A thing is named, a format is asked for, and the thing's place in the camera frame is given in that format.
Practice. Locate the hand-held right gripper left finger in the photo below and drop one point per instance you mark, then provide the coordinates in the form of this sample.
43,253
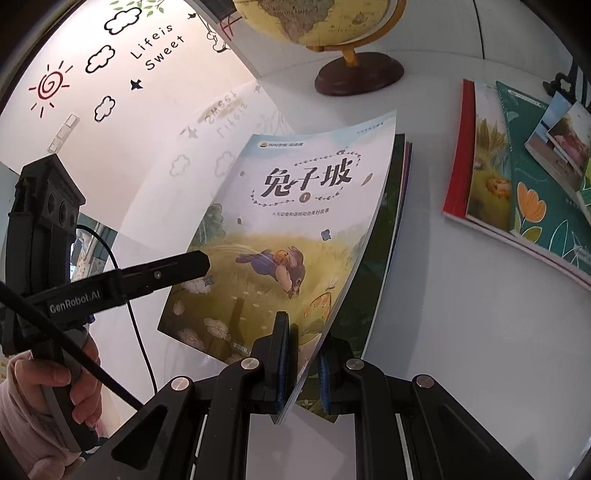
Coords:
281,364

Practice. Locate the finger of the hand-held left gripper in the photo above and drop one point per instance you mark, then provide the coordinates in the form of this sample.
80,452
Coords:
161,274

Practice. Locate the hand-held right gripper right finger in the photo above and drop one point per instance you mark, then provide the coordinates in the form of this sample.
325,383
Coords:
326,378

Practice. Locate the rabbit meadow cover book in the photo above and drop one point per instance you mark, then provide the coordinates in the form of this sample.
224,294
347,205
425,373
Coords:
286,221

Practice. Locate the red fairy tale book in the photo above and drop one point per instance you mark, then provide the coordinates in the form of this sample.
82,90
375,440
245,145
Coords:
457,161

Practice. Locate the person's left forearm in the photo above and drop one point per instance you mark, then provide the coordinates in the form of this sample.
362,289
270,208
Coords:
23,429

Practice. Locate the person's left hand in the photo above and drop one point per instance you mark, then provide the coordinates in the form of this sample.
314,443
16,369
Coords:
87,392

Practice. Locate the dark forest cover book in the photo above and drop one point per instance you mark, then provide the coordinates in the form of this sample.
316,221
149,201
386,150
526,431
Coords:
383,240

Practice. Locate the green tulip cover book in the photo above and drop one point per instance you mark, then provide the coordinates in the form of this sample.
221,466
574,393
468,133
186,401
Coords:
535,203

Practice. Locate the hedgehog grass cover book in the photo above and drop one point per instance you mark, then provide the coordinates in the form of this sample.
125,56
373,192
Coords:
489,152

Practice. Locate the small photo cover book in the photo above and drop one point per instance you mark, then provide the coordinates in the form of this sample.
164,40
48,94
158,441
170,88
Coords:
540,129
570,143

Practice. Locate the black carved fan stand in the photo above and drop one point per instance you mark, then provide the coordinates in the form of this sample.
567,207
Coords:
565,83

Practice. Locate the white wall switch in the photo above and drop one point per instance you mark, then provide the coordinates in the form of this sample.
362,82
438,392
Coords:
69,122
55,143

